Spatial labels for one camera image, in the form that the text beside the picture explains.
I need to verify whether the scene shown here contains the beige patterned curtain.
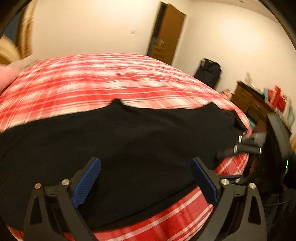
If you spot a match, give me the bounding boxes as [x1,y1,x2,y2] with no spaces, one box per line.
[16,0,38,58]

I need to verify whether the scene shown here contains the brown wooden dresser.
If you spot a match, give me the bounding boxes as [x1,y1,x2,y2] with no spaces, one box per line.
[231,81,275,133]

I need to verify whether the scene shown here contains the pink pillow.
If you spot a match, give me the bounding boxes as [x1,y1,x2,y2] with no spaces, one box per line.
[0,64,20,94]

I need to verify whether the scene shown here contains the red plaid bedsheet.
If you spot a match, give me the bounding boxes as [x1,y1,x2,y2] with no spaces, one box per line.
[1,54,249,240]

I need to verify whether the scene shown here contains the cream round headboard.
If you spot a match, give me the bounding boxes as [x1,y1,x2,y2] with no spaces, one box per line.
[0,35,21,65]

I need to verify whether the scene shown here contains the brown wooden door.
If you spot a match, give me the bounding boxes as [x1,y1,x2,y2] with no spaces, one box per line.
[147,2,186,65]

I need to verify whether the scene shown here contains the black bag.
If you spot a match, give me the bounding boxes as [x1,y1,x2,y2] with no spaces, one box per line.
[194,58,222,89]

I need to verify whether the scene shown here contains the black pants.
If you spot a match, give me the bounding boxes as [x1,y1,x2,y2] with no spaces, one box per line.
[1,99,247,232]

